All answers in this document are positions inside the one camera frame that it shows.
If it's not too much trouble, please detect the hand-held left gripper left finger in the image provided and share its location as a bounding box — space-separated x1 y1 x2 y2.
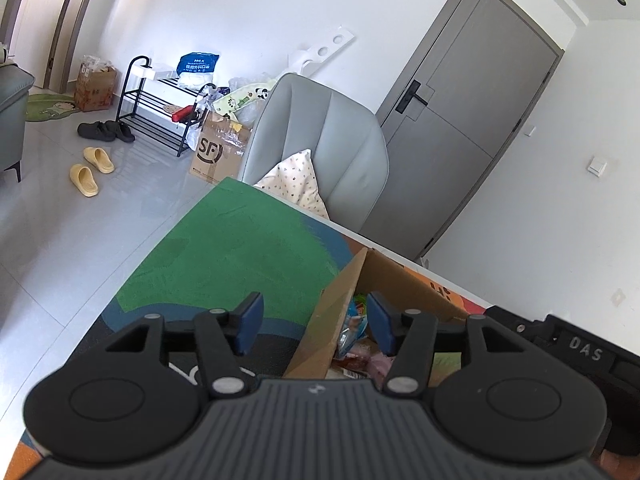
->
104 291 265 400

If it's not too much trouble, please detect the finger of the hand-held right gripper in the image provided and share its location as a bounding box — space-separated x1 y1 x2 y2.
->
482 305 551 347

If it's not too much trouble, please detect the white dotted pillow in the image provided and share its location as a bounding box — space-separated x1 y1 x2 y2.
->
254 148 331 220

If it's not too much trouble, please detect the white board with round holes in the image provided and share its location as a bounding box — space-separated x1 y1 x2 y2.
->
287 24 357 74

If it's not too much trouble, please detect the black slipper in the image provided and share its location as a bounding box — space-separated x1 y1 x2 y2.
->
104 119 136 144
77 120 117 141

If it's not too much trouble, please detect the black metal shoe rack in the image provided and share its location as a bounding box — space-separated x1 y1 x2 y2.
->
115 55 217 159

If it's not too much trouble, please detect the grey door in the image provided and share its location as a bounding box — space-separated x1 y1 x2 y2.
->
360 0 566 262

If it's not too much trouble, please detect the green round rug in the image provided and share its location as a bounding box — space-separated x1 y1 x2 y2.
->
25 90 79 124

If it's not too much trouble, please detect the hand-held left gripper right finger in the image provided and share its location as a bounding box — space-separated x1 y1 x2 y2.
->
366 291 532 400

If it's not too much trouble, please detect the purple and white snack packet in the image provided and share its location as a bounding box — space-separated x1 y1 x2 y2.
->
367 352 397 378

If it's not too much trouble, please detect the colourful printed table mat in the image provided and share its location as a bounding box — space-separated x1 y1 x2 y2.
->
20 177 497 462

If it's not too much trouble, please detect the brown wooden door frame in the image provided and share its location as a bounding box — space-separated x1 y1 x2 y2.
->
42 0 107 94

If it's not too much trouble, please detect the grey upholstered chair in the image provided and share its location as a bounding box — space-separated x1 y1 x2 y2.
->
235 72 390 237

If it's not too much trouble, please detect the black door handle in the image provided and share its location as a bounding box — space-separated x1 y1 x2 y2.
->
394 79 435 115

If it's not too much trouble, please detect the brown cardboard box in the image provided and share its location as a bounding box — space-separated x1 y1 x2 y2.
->
282 247 471 382

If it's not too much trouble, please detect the clear packet of brown snacks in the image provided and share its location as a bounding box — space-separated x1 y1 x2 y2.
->
332 350 372 380

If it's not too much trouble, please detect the printed brown carton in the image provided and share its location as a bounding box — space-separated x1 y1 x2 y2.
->
73 54 119 113

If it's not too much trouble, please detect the blue plastic bag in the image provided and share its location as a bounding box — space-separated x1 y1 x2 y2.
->
175 52 221 77

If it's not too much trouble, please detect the brown carton with black logo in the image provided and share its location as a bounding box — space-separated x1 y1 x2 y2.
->
188 109 254 185

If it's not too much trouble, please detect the grey sofa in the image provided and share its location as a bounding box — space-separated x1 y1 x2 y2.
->
0 62 36 184

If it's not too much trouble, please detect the panda print cloth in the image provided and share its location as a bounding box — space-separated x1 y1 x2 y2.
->
213 84 274 122

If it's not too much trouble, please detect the yellow slipper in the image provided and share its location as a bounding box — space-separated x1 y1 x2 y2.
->
68 163 100 197
82 146 116 174

